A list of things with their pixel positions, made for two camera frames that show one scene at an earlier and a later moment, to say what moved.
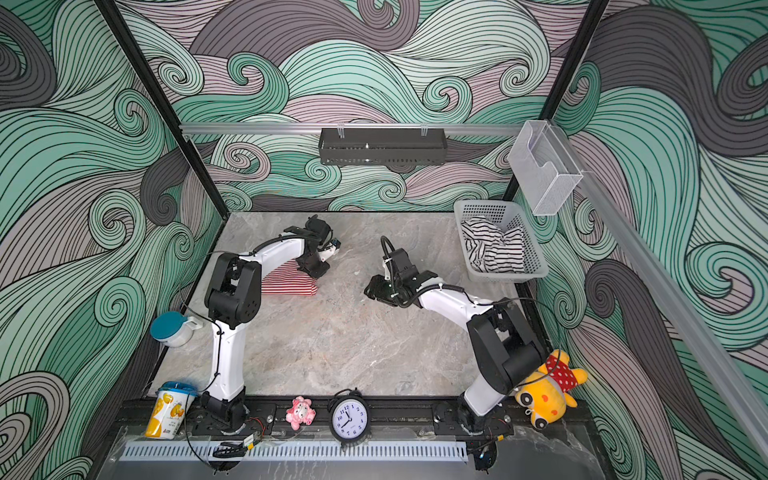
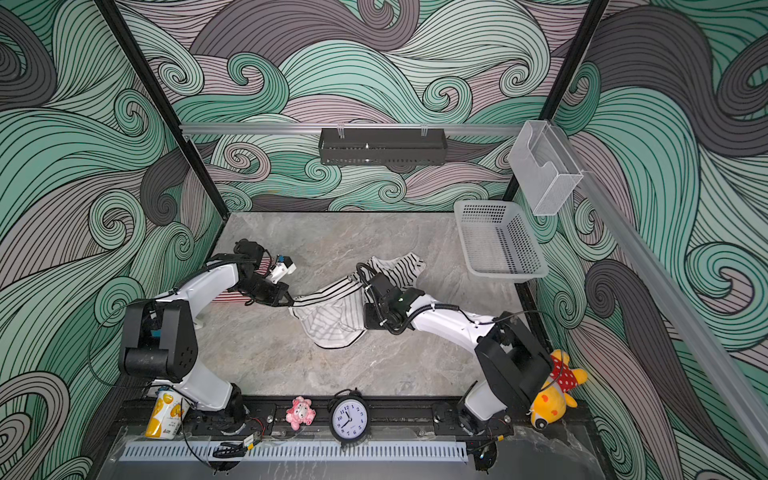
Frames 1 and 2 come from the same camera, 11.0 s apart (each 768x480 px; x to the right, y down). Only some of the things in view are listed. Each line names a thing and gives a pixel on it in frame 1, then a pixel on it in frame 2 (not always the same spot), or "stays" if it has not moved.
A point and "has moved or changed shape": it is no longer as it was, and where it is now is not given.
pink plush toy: x=300 y=412 stays
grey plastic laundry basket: x=498 y=243 stays
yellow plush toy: x=544 y=394 stays
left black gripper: x=318 y=273 → x=280 y=288
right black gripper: x=375 y=290 → x=368 y=319
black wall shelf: x=382 y=146 stays
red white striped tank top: x=288 y=279 has moved or changed shape
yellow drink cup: x=172 y=403 stays
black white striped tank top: x=490 y=249 → x=333 y=315
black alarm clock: x=349 y=417 stays
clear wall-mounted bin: x=544 y=169 stays
